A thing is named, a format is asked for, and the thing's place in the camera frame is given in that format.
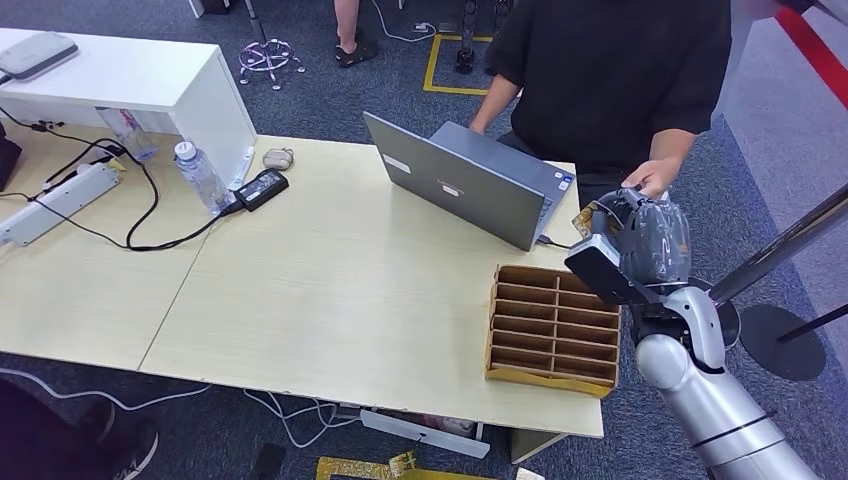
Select person's left hand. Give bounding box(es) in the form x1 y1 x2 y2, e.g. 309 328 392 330
621 156 684 201

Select person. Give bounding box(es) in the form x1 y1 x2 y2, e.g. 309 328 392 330
468 0 734 211

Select wooden card organizer box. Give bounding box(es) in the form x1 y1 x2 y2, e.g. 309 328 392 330
483 264 623 400

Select grey laptop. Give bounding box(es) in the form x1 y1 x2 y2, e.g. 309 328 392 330
362 111 576 253

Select black stand leg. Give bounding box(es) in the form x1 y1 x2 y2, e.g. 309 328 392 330
453 0 480 76

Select bystander's leg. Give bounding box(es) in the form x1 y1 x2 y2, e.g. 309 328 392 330
332 0 381 70

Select red barrier belt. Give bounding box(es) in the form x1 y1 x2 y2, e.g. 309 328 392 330
773 5 848 111

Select beige earbuds case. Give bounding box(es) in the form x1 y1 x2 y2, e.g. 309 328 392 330
261 148 296 172

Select chrome stool base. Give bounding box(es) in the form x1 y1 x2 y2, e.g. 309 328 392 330
237 0 307 93

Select black power adapter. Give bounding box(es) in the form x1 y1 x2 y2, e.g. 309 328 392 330
233 168 291 214

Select clear water bottle white cap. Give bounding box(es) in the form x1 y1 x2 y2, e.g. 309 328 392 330
173 140 235 217

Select white table foot bar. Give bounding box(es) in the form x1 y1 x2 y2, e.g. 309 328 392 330
358 407 492 461

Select white desk shelf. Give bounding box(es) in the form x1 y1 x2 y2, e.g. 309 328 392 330
0 27 258 191

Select yellow cardboard piece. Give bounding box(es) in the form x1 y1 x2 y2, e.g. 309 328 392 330
315 450 499 480

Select white power strip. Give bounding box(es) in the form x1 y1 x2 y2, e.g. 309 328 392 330
0 163 123 249

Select grey flat device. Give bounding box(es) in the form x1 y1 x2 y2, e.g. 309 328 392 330
0 31 80 84

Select black object at desk edge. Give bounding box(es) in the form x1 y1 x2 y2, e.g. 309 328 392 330
0 122 23 194

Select black shoe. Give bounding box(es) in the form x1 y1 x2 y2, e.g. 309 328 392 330
66 400 161 480

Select yellow floor tape frame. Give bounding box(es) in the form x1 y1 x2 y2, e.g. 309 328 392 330
422 33 523 99

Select black pale wrist camera box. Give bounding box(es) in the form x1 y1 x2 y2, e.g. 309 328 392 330
564 233 648 308

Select white floor cable with plug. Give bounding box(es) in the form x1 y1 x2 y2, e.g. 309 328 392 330
367 0 439 45

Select chrome stanchion post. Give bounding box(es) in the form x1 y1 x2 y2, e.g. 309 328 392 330
688 182 848 351

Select black stanchion post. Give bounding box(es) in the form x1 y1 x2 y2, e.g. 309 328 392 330
738 303 848 383

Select black power cable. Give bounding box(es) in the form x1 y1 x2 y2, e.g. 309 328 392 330
0 107 245 254

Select tangled white cables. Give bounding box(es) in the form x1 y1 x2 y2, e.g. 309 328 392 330
241 387 363 451

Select long white floor cable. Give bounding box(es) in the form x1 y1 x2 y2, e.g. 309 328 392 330
0 367 213 413

